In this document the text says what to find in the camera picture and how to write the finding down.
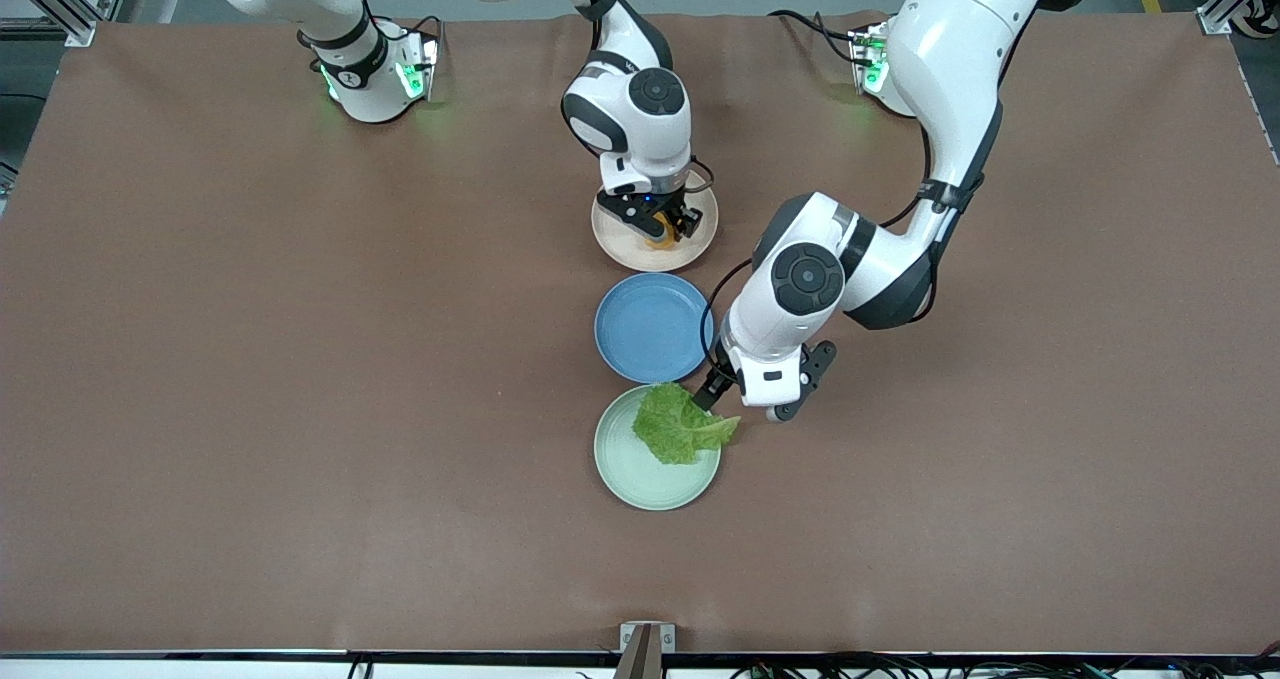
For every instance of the beige round plate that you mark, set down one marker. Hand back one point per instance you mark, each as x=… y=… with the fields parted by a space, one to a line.
x=615 y=239

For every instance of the yellow lemon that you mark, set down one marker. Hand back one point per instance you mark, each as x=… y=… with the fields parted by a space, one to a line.
x=662 y=244

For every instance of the light green round plate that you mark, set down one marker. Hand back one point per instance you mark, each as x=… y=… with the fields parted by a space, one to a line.
x=640 y=479

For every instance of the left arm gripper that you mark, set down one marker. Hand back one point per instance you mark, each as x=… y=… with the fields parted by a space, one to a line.
x=716 y=385

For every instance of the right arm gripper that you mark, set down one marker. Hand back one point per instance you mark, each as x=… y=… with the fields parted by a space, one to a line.
x=676 y=209

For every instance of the green lettuce leaf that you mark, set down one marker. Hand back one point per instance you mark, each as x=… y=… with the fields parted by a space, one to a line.
x=675 y=429

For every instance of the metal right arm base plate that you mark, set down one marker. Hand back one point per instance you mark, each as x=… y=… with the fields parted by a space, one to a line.
x=418 y=59

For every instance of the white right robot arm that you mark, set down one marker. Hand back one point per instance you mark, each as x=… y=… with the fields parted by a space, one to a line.
x=640 y=119

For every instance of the grey metal camera bracket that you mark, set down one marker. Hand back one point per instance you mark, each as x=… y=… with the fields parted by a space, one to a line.
x=647 y=649

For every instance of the blue round plate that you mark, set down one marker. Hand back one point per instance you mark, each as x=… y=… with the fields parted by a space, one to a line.
x=650 y=328

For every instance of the brown table cover sheet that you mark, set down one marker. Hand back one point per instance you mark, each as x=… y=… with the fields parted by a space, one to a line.
x=300 y=509

